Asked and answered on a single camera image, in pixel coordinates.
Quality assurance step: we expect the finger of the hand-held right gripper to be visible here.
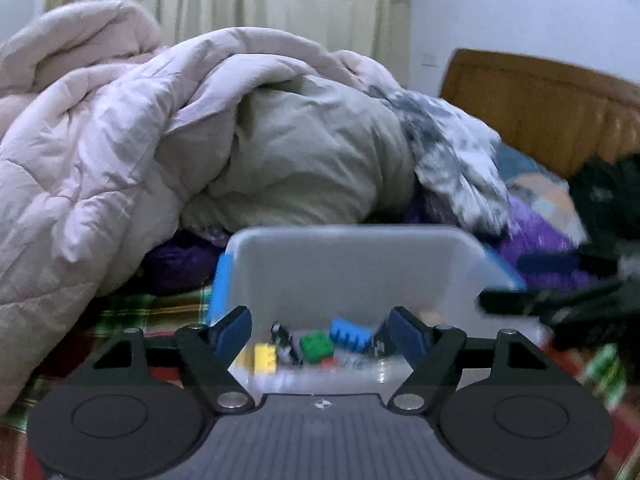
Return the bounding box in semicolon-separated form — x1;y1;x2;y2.
516;251;621;277
477;286;581;317

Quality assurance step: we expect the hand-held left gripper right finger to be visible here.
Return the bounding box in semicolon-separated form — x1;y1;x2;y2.
387;306;556;413

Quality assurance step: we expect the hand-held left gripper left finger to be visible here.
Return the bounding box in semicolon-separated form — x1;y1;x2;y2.
87;305;256;413

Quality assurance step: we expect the yellow toy brick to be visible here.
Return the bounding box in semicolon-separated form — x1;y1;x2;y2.
253;342;279;375

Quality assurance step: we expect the blue toy brick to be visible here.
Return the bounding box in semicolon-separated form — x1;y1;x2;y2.
328;317;377;353

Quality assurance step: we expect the green toy brick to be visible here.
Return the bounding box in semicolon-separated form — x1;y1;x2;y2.
299;332;335;364

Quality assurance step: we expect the translucent white plastic container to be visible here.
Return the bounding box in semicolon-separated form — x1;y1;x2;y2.
207;225;546;398

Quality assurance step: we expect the purple fleece blanket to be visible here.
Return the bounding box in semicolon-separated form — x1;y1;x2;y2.
404;194;597;292

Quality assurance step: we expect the blue and orange cushion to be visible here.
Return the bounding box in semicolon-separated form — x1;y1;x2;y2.
497;144;588;243

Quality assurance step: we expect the dark purple cloth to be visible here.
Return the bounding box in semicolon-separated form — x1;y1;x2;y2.
142;230;237;297

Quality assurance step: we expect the plaid blanket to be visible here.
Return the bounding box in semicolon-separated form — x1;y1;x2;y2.
0;284;640;480

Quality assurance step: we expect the grey floral pillow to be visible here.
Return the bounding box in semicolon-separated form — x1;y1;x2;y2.
369;87;512;237

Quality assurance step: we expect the wooden headboard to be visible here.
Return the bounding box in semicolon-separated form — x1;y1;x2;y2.
439;48;640;179

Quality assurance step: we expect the beige duvet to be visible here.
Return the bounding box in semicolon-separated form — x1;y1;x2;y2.
180;74;422;241

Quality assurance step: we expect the pink quilt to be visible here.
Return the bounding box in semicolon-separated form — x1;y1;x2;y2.
0;0;401;417

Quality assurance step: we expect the beige curtain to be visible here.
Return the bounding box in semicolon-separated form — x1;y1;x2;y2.
42;0;412;63

